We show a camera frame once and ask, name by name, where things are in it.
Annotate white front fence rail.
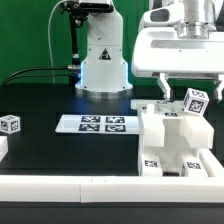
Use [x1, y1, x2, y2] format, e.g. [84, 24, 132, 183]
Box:
[0, 175, 224, 203]

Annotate white fence rail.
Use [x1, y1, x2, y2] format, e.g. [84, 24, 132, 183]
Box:
[199, 149, 224, 178]
[0, 175, 224, 203]

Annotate white chair seat block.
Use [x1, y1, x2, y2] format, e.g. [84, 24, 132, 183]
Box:
[137, 106, 201, 174]

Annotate white right fence rail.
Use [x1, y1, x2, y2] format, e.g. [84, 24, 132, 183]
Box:
[199, 149, 224, 178]

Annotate white chair back piece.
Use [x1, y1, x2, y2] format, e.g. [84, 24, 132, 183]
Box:
[131, 99, 214, 149]

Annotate white block left edge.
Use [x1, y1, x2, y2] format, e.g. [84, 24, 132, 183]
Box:
[0, 136, 8, 162]

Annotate small white tag cube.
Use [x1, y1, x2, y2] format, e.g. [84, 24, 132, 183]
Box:
[183, 88, 209, 116]

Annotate black cables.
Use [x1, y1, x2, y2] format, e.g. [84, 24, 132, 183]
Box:
[0, 65, 82, 87]

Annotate white tag sheet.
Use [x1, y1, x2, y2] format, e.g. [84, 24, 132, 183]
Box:
[55, 115, 139, 134]

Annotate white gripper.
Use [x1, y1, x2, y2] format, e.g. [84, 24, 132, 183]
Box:
[132, 6, 224, 102]

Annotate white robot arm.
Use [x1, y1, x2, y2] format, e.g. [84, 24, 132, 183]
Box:
[79, 0, 224, 101]

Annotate grey cable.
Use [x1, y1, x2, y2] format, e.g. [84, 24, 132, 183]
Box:
[47, 0, 69, 84]

